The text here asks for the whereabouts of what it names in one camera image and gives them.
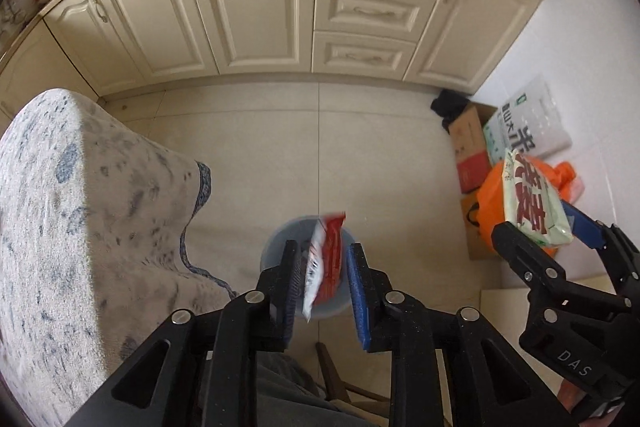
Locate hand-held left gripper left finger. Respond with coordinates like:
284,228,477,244
65,239,308,427

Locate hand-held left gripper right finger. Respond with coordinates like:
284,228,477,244
346,242,551,427

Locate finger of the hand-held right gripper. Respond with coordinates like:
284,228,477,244
491,222,569,296
560,199,640,308

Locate red white snack packet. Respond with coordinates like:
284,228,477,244
301,211,348,322

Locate blue grey plastic bin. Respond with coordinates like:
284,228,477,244
260,216,358,320

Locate green white packet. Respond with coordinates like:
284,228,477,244
502,148,575,248

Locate orange plastic bag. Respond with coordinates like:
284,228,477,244
475,157,586,260

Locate wooden chair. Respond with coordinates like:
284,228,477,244
315,341,394,416

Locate person's legs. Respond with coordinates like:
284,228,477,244
197,349,366,427

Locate white rice bag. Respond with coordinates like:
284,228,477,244
482,74,572,160

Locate brown red cardboard box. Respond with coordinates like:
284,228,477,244
447,102,499,195

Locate black cloth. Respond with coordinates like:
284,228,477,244
431,89,474,132

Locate white blue patterned tablecloth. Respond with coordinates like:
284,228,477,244
0,88,241,427

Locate cream base cabinets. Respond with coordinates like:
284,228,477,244
0,0,553,128

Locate row of hanging utensils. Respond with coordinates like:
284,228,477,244
0,0,28,40

